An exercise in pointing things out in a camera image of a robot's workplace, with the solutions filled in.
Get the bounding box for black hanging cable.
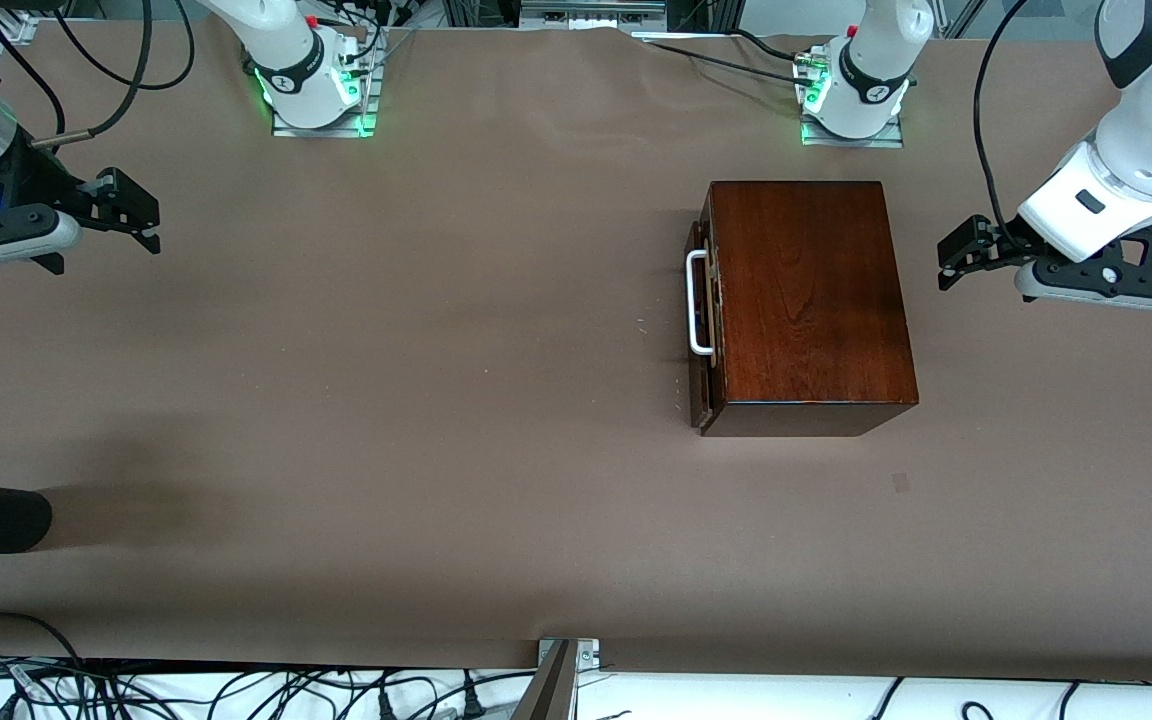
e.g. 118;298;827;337
50;0;197;92
0;8;68;137

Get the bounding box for wooden drawer with white handle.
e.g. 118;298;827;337
685;222;728;431

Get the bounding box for dark metal post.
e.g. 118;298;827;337
510;641;578;720

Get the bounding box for black cable on table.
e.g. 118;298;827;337
640;36;809;81

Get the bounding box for small aluminium bracket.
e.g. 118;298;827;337
538;637;601;671

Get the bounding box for grey metal frame box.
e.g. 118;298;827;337
518;0;668;30

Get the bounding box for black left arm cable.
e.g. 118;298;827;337
973;0;1033;251

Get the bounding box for dark brown wooden cabinet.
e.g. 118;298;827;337
698;181;919;438

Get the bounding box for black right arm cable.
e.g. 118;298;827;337
30;0;153;152

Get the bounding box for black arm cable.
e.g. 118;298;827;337
973;0;1033;251
30;0;153;152

